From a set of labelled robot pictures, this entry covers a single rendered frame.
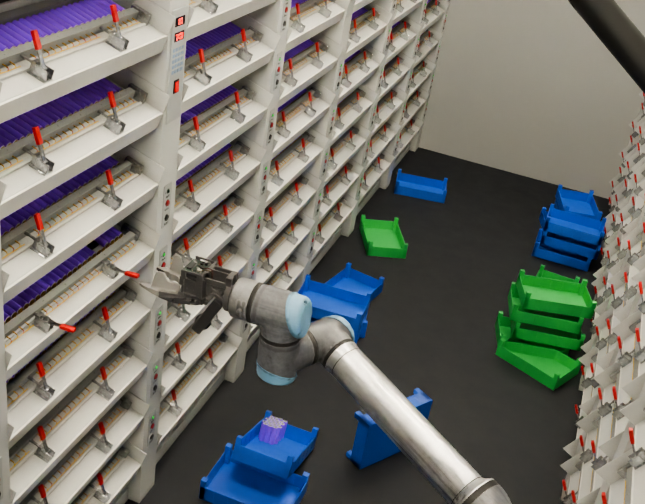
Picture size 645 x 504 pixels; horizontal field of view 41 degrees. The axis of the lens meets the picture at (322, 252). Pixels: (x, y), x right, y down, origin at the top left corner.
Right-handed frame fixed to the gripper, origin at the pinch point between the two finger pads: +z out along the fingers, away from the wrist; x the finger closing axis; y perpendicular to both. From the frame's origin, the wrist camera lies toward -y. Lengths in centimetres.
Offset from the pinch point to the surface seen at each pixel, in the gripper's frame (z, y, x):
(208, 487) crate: 3, -104, -46
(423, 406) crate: -54, -88, -100
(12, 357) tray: 17.6, -10.5, 26.7
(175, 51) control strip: 14, 42, -33
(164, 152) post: 15.2, 15.9, -31.9
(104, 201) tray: 19.4, 9.6, -11.2
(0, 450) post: 16.8, -30.4, 33.4
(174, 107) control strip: 14.5, 27.1, -34.8
